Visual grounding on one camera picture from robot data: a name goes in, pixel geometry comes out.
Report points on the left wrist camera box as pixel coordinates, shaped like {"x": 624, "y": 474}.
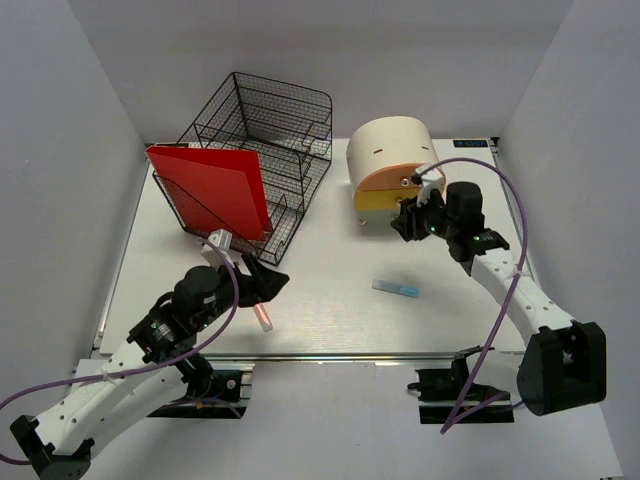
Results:
{"x": 215, "y": 248}

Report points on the cream drawer cabinet shell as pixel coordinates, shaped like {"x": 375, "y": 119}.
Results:
{"x": 389, "y": 141}

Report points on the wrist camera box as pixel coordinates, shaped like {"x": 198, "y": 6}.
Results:
{"x": 215, "y": 248}
{"x": 427, "y": 178}

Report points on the yellow drawer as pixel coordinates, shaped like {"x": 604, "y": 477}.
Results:
{"x": 382, "y": 200}

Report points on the pale green bottom drawer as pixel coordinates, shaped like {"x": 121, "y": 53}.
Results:
{"x": 377, "y": 219}

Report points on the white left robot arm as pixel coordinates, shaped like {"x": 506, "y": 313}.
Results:
{"x": 155, "y": 365}

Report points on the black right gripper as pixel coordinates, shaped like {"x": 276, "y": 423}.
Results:
{"x": 410, "y": 214}

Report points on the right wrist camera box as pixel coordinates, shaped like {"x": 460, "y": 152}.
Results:
{"x": 427, "y": 178}

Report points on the blue clear highlighter pen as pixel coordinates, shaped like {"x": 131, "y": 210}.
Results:
{"x": 395, "y": 288}

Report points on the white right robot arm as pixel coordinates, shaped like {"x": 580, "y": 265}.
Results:
{"x": 564, "y": 365}

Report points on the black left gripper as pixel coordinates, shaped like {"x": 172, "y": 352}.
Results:
{"x": 263, "y": 285}

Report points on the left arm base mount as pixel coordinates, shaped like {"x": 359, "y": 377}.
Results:
{"x": 226, "y": 395}

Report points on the red A4 file folder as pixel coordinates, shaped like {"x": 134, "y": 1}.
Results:
{"x": 215, "y": 188}

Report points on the orange top drawer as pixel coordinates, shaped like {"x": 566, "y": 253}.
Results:
{"x": 387, "y": 178}

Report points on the black wire mesh file rack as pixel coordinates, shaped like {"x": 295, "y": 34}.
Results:
{"x": 290, "y": 128}

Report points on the orange pink highlighter pen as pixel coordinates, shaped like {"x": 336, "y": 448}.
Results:
{"x": 263, "y": 317}

